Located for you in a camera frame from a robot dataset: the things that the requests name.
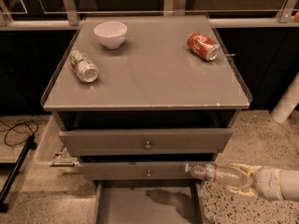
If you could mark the grey drawer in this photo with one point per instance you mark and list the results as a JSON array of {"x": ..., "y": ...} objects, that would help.
[
  {"x": 134, "y": 170},
  {"x": 132, "y": 141},
  {"x": 149, "y": 202}
]

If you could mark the metal railing frame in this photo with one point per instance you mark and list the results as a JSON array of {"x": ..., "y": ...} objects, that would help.
[{"x": 70, "y": 14}]

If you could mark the grey bottom drawer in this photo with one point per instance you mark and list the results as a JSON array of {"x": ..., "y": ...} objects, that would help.
[{"x": 149, "y": 202}]

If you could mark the black floor stand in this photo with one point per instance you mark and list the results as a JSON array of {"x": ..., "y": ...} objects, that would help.
[{"x": 30, "y": 144}]

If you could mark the silver green soda can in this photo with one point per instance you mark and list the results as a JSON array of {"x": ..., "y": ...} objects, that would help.
[{"x": 83, "y": 66}]

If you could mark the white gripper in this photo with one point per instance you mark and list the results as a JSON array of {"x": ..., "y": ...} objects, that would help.
[{"x": 267, "y": 182}]

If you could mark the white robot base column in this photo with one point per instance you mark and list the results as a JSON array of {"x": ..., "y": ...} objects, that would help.
[{"x": 288, "y": 102}]

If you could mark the grey middle drawer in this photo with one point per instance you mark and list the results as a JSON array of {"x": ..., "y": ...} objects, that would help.
[{"x": 134, "y": 170}]

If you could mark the red cola can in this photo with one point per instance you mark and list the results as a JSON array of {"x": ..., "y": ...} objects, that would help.
[{"x": 203, "y": 46}]

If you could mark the round top drawer knob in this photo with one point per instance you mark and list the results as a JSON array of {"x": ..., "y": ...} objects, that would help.
[{"x": 148, "y": 145}]

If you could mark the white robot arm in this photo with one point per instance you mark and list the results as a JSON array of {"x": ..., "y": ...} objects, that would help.
[{"x": 289, "y": 184}]

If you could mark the clear plastic water bottle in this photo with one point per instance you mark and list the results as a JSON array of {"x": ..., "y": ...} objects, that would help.
[{"x": 228, "y": 176}]

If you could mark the white ceramic bowl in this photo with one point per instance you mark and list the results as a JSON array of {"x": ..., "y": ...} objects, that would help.
[{"x": 111, "y": 34}]

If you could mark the grey top drawer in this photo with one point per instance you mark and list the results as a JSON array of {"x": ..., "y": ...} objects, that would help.
[{"x": 132, "y": 141}]

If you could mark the metal drawer slide bracket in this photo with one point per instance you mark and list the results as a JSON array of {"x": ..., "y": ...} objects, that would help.
[{"x": 63, "y": 159}]

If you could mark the grey drawer cabinet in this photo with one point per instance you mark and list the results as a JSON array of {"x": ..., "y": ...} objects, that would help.
[{"x": 152, "y": 81}]

